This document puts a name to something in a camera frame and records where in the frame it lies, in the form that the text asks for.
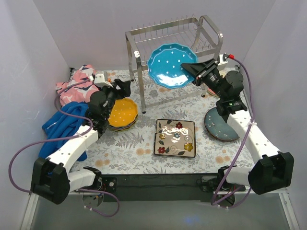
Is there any cream white plate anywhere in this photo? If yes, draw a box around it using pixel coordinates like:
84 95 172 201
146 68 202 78
207 70 227 97

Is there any orange dotted plate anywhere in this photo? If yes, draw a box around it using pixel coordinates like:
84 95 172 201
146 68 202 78
108 98 138 127

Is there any blue dotted plate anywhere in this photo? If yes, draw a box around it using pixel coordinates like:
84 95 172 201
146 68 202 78
108 116 138 130
147 43 198 89

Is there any steel dish rack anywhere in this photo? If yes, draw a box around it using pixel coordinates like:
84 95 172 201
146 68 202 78
125 15 223 113

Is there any dark green brown plate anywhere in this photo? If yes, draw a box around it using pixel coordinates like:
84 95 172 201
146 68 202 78
204 107 239 142

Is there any black square plate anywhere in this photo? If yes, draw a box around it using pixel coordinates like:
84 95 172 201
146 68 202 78
154 119 196 159

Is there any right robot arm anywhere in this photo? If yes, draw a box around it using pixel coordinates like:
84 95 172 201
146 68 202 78
181 59 294 195

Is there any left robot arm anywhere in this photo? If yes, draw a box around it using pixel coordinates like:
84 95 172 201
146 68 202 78
30 79 131 204

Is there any pink whale pattern cloth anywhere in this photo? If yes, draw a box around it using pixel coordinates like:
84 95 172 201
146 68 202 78
56 65 99 106

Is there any blue fleece cloth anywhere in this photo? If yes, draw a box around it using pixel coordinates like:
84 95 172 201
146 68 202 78
38 102 88 159

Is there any floral table mat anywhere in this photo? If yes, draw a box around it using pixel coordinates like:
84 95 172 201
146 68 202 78
72 73 253 174

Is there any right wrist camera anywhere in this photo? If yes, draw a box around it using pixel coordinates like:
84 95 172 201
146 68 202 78
213 53 229 70

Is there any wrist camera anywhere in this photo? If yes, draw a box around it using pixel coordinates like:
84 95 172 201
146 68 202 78
213 53 229 70
93 73 113 88

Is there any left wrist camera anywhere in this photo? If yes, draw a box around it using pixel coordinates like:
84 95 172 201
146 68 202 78
93 73 113 88

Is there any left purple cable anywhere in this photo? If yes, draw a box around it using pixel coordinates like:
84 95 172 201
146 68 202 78
8 76 120 218

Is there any purple cable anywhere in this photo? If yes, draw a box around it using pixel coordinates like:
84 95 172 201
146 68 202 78
211 57 255 209
8 76 120 218

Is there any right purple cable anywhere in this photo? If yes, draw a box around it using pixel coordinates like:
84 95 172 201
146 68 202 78
211 57 255 209

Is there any aluminium frame rail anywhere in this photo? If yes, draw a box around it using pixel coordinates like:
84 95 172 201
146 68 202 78
69 188 289 195

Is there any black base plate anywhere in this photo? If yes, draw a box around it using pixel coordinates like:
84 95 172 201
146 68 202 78
95 173 248 203

